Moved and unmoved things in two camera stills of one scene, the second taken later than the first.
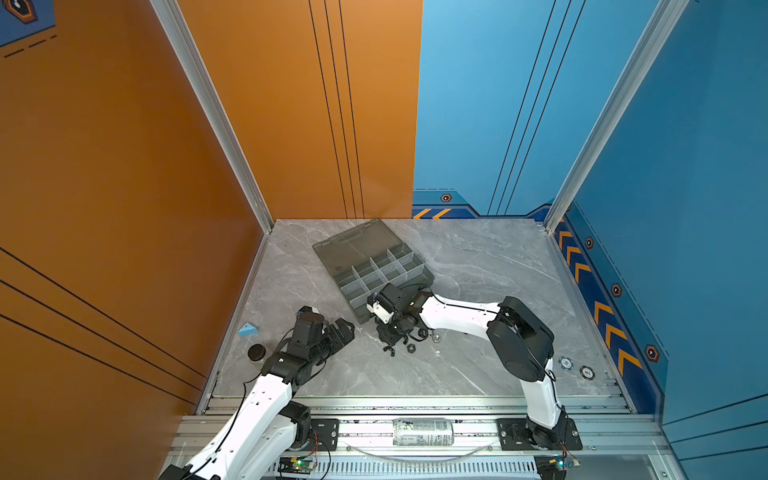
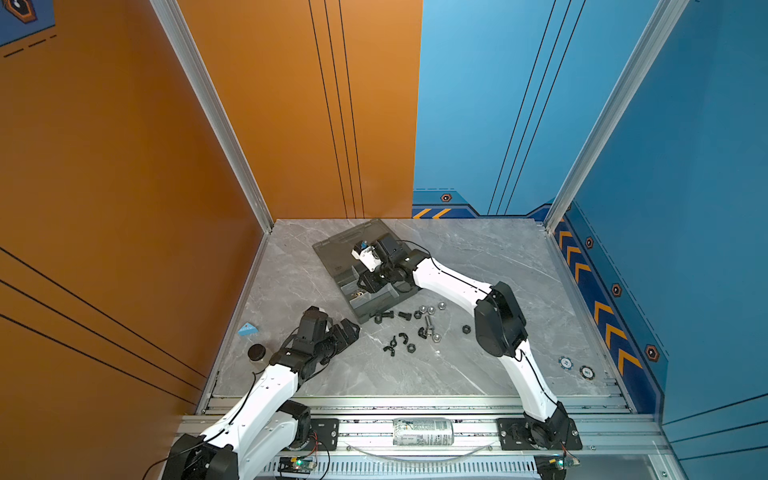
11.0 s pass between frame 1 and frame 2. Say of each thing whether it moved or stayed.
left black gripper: stayed
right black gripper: moved
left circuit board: stayed
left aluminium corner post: stayed
